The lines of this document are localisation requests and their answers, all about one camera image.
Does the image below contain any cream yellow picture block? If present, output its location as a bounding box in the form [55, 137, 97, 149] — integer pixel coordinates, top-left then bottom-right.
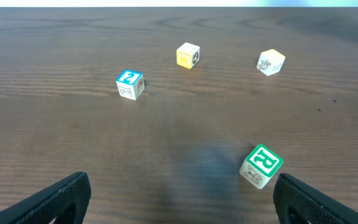
[176, 42, 200, 69]

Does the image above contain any green number 2 block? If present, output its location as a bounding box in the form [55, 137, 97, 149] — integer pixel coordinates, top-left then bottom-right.
[239, 144, 283, 189]

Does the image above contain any yellow top wooden block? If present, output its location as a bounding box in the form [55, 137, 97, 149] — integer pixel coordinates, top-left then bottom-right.
[257, 49, 285, 76]

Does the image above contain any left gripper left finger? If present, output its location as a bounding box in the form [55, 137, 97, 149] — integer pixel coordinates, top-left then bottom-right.
[0, 172, 91, 224]

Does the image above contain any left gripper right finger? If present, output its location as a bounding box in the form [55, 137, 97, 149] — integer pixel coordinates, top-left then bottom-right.
[273, 173, 358, 224]

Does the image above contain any blue number 2 block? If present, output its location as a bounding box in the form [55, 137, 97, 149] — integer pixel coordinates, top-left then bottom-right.
[116, 70, 145, 100]

